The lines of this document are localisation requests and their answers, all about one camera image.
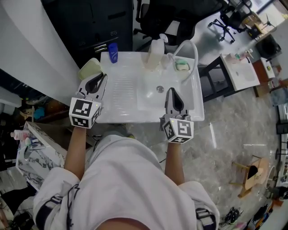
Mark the person's right forearm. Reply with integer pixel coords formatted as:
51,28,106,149
164,142,185,186

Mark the pink bottle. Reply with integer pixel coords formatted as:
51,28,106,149
10,130,31,141

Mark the person's grey trouser leg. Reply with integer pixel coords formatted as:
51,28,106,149
101,123,134,140

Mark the white pump bottle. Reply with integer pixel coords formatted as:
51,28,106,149
144,33,169,71

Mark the blue shampoo bottle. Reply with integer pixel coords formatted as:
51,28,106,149
108,42,119,64

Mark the black office chair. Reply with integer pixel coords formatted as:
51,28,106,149
207,0,253,44
134,0,221,53

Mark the marble pattern sink cabinet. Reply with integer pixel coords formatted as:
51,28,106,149
15,121,68,192

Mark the brown wooden cabinet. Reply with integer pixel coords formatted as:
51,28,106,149
252,57,282,97

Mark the chrome faucet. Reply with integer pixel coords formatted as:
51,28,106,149
23,143,47,161

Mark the black framed monitor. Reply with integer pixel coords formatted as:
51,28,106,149
276,122,288,136

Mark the person's left forearm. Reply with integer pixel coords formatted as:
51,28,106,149
64,127,87,181

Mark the white sink on black frame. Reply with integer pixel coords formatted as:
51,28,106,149
199,53,261,102

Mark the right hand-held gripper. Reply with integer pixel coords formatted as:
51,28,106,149
159,88,194,144

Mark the black round stool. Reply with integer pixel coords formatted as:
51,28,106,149
275,141,288,160

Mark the person's white shirt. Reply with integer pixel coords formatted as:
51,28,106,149
33,134,220,230

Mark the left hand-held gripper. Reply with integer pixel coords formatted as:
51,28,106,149
69,73,108,129

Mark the white curved faucet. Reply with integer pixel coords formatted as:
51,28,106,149
172,40,199,85

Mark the small wooden stool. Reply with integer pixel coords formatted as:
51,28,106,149
229,155,271,199

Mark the black drawer cabinet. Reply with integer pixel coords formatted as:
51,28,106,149
41,0,134,68

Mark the black box printer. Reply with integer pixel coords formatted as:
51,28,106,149
255,33,282,60

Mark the blue bag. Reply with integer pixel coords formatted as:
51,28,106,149
270,89,288,106

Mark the white sink on metal frame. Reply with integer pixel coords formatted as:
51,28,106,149
96,51,205,124

